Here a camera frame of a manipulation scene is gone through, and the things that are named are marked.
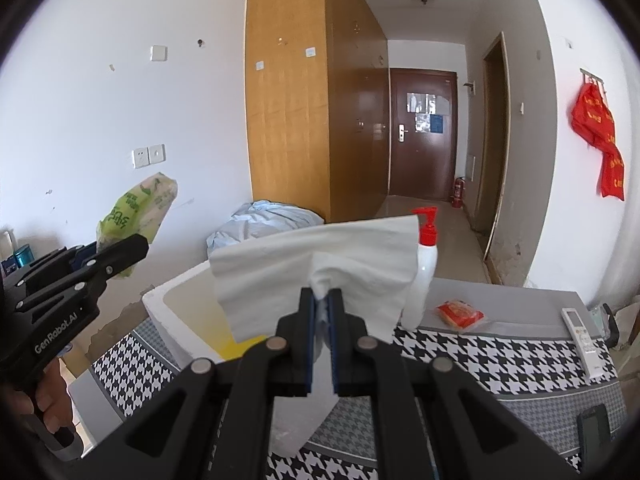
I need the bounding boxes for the red plastic bag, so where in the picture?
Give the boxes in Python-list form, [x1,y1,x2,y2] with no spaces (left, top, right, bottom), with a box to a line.
[597,142,626,202]
[570,82,617,150]

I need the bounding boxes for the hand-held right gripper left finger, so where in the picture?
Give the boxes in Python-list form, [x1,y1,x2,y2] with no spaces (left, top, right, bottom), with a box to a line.
[82,287,318,480]

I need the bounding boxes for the papers on door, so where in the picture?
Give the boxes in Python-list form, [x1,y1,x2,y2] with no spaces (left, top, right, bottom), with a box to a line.
[407,92,451,134]

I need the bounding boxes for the dark brown entrance door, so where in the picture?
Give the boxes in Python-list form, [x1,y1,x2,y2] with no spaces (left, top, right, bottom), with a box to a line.
[389,67,458,201]

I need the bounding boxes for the person's left hand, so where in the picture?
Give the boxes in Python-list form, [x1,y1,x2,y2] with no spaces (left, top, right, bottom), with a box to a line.
[12,359,72,442]

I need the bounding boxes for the red snack packet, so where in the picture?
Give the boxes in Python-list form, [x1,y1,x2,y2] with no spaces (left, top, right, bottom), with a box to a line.
[434,299,486,333]

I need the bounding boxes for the white paper tissue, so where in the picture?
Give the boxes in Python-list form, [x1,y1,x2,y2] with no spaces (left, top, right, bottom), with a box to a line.
[207,214,420,348]

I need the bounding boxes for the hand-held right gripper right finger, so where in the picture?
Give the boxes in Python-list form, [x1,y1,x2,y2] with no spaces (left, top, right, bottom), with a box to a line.
[327,289,586,480]

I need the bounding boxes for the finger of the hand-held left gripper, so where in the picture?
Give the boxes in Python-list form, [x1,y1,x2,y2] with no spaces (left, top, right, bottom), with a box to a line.
[2,241,99,287]
[15,234,151,321]

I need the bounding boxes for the wooden wardrobe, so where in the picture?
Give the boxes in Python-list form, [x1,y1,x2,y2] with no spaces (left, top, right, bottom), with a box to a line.
[244,0,390,223]

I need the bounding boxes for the houndstooth tablecloth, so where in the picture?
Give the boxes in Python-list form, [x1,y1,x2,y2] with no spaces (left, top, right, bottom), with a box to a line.
[90,280,628,480]

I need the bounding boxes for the black smartphone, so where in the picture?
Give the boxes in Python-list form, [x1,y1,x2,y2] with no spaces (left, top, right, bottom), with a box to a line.
[576,404,615,458]

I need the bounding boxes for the light blue bedding pile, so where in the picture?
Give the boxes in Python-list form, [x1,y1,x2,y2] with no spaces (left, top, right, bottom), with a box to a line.
[206,200,325,261]

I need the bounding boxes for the white red pump bottle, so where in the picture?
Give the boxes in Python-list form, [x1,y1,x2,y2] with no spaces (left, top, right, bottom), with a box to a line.
[401,206,439,331]

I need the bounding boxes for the metal wall hook rack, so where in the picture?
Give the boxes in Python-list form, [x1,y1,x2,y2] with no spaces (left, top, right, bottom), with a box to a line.
[580,67,606,91]

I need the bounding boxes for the white foam box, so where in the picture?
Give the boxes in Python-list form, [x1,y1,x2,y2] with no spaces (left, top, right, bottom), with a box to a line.
[141,260,416,461]

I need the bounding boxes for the yellowish wrapper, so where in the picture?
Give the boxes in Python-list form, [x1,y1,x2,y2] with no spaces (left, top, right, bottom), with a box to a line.
[95,172,179,278]

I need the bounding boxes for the white remote control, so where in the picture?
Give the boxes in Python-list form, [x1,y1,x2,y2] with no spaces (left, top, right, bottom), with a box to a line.
[560,307,608,381]

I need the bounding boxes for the brown side door frame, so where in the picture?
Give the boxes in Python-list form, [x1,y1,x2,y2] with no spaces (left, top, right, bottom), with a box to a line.
[472,31,510,261]

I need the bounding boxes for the yellow sponge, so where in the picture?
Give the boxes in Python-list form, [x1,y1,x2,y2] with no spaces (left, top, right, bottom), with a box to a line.
[212,337,271,361]

